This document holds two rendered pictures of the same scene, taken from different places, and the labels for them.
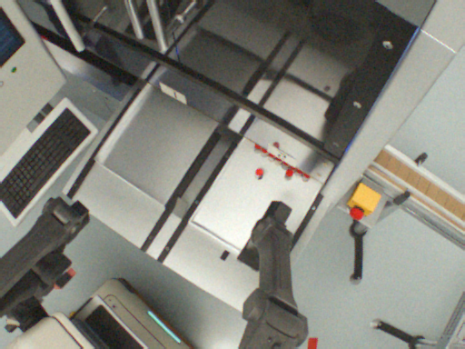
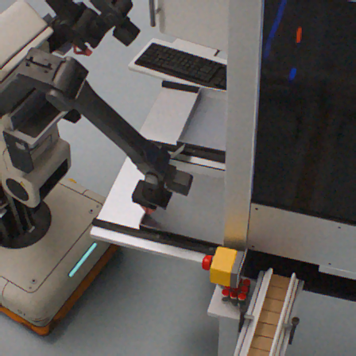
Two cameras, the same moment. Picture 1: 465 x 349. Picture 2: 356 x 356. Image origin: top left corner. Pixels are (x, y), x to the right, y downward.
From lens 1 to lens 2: 1.27 m
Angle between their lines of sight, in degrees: 39
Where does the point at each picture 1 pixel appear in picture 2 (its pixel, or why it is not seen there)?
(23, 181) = (168, 58)
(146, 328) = (76, 241)
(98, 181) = (183, 100)
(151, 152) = (222, 127)
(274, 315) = (67, 67)
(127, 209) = (167, 124)
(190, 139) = not seen: hidden behind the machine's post
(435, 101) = not seen: outside the picture
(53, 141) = (210, 68)
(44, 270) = (82, 25)
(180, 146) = not seen: hidden behind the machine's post
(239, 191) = (209, 193)
